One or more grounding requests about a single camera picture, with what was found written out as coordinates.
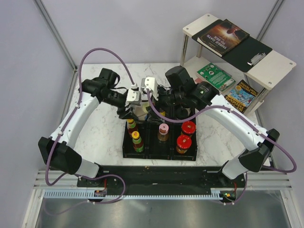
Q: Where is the black-lid pepper shaker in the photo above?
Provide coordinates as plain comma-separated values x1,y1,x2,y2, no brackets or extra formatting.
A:
175,107,189,120

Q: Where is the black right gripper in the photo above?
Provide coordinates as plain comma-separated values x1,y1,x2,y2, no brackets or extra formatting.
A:
147,85,184,124

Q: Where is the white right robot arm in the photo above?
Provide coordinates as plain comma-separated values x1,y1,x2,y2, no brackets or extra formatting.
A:
142,66,279,187

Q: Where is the black clipboard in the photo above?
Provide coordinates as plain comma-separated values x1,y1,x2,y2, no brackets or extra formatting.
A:
192,19,273,73

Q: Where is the right aluminium frame post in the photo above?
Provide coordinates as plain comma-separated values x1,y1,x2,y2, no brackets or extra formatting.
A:
256,0,285,42

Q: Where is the pink flat booklet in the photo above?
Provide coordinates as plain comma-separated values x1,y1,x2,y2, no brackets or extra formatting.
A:
194,78,202,84

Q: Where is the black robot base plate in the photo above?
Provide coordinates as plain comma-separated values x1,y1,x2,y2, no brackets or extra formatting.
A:
77,166,246,195

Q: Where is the small brown-lid jar edge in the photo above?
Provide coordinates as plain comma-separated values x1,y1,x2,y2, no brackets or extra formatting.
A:
160,110,166,116

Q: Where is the dark Three Days book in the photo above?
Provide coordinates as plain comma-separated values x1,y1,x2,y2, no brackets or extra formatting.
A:
197,19,249,57

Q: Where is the yellow-cap sauce bottle tall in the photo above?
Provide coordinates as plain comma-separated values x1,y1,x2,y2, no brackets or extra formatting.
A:
132,131,144,153

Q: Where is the colourful Treehouse book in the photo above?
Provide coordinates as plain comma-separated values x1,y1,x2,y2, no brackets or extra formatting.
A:
224,80,258,114

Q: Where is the white slotted cable duct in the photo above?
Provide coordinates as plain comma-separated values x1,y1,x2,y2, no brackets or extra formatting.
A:
43,189,236,200

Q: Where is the yellow-cap sauce bottle front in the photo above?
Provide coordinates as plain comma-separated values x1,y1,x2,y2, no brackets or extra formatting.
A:
126,119,138,136

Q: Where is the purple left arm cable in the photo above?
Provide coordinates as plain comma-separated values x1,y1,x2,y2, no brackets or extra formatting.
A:
45,47,138,216

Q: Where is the white two-tier shelf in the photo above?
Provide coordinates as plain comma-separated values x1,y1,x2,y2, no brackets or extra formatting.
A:
180,13,296,115

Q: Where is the black six-compartment plastic tray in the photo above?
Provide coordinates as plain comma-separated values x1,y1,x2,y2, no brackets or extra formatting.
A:
122,120,198,161

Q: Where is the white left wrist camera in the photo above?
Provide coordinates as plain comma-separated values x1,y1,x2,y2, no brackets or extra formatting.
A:
126,89,141,106

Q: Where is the red-lid sauce jar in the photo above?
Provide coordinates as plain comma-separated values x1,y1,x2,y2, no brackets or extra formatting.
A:
181,121,196,138
176,134,192,154

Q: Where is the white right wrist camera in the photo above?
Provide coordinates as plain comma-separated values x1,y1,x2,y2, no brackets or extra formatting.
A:
140,77,159,100

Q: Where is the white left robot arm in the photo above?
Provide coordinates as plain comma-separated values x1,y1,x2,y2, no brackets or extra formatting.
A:
38,68,141,187

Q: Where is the yellow-lid clear spice shaker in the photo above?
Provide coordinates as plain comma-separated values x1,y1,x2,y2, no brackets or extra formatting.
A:
134,102,150,121

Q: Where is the aluminium corner frame post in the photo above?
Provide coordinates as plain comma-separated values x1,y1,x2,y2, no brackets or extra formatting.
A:
33,0,79,72

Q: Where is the green paperback book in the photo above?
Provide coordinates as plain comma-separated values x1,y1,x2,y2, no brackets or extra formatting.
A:
197,63,236,92

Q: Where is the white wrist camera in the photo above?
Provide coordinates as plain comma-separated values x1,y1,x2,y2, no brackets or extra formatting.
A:
140,77,159,100
126,89,141,106

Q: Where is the pink-lid spice shaker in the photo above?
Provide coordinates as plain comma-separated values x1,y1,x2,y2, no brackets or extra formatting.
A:
157,123,169,142

